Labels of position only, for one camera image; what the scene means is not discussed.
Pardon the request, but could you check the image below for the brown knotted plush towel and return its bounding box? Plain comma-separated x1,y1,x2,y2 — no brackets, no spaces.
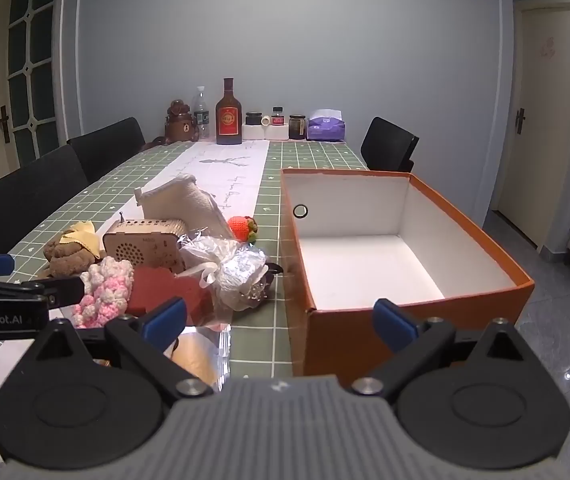
43,238,96,278

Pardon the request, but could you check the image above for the pink white crochet toy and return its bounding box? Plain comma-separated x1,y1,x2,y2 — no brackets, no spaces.
71,256,134,328

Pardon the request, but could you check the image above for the orange tissue pack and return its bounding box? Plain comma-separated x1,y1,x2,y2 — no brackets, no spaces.
165,324,231,391

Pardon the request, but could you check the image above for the white gift bundle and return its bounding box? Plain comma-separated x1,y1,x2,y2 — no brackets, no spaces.
178,231,283,312

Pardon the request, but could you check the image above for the cream plush mitt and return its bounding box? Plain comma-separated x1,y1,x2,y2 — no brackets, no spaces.
134,174,234,238

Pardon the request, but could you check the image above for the orange crochet fruit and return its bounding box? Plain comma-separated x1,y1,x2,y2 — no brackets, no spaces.
227,216,259,244

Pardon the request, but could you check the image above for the black chair near left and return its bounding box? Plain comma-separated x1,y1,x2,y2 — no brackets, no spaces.
0,145,88,254

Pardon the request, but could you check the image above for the black chair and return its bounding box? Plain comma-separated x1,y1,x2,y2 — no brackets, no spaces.
67,117,145,183
361,117,419,172
0,145,88,254

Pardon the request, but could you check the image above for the wooden radio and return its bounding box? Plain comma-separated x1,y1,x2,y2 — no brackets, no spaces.
102,218,187,274

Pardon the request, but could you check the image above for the orange cardboard box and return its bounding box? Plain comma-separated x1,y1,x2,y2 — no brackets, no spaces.
279,169,535,386

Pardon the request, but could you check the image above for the green grid tablecloth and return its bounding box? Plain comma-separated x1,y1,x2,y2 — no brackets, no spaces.
0,141,363,382

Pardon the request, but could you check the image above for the black chair far left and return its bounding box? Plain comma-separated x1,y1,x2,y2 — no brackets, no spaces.
67,117,145,183

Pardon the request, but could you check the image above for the black chair right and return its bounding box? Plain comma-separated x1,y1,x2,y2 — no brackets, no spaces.
361,117,419,172

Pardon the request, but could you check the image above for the brown bear jar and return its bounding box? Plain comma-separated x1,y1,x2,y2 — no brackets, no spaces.
165,100,199,144

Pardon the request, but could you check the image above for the clear water bottle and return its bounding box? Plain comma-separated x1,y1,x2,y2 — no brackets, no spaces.
193,86,210,141

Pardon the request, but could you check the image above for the white box stand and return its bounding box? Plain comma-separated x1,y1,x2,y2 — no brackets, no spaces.
242,124,289,141

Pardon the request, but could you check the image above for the purple tissue pack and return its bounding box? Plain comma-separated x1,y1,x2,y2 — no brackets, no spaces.
307,108,346,142

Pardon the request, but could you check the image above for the brown liquor bottle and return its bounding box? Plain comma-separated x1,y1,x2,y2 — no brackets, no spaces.
215,78,243,145

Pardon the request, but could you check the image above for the black lidded jar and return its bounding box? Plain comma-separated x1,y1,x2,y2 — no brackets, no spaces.
245,112,263,126

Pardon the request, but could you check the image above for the dark glass jar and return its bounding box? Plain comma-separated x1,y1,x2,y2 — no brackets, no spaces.
288,114,307,140

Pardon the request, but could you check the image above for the small red label jar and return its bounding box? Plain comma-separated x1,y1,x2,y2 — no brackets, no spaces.
270,106,285,126

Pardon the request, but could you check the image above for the glass panel door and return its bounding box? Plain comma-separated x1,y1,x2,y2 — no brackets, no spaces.
0,0,64,178

